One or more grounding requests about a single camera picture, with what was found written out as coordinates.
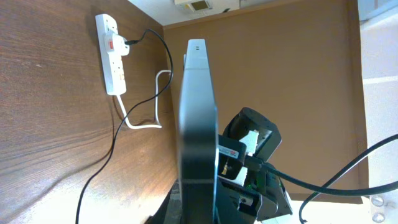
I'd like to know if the smartphone with cyan screen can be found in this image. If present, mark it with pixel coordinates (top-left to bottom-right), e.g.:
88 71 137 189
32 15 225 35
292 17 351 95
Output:
178 39 218 223

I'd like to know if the black charging cable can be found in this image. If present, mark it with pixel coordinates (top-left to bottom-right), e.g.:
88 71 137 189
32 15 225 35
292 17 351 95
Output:
75 29 174 224

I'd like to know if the white charger plug adapter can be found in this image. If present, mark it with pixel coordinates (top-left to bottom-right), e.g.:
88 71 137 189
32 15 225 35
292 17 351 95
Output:
104 32 130 56

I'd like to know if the white power strip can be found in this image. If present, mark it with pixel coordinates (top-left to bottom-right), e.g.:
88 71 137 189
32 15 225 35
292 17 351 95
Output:
95 14 126 96

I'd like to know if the white box on ceiling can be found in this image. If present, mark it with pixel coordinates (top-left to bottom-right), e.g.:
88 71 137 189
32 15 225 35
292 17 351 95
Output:
174 0 213 13

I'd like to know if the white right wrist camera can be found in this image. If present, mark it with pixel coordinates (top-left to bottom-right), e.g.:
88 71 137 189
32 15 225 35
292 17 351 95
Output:
218 130 259 185

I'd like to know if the white power strip cord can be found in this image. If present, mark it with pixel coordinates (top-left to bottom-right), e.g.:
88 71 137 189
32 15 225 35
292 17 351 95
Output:
116 69 172 130

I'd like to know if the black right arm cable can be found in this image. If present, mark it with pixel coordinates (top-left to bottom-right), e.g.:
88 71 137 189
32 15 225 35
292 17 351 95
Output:
244 133 398 224

